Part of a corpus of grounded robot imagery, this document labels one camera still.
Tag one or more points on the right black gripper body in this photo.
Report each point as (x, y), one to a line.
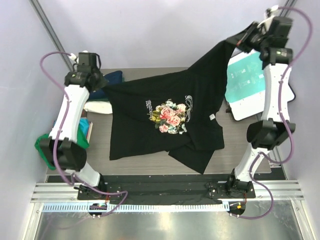
(258, 40)

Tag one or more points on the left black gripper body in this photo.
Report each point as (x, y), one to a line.
(100, 81)

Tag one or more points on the teal folding template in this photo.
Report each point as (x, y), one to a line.
(245, 76)

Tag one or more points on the white board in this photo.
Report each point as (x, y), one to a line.
(248, 106)

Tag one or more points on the black t shirt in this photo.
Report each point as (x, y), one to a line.
(174, 112)

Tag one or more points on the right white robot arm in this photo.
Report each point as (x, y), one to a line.
(274, 126)

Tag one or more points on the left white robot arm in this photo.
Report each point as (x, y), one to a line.
(61, 148)

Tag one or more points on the navy blue folded shirt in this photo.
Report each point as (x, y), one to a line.
(112, 78)

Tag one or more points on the dark green folded shirt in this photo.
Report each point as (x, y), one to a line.
(99, 96)

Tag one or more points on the white folded shirt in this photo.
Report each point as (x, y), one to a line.
(99, 107)

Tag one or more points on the brown picture book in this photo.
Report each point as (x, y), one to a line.
(66, 126)

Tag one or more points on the turquoise shirt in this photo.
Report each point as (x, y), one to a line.
(84, 126)

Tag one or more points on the bright green crumpled shirt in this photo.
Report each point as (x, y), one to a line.
(81, 140)

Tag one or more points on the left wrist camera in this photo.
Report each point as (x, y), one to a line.
(86, 62)

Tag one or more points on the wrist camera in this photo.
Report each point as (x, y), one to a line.
(274, 29)
(86, 62)

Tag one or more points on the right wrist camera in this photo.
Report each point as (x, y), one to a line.
(274, 29)

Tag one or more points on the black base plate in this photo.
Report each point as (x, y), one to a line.
(177, 189)

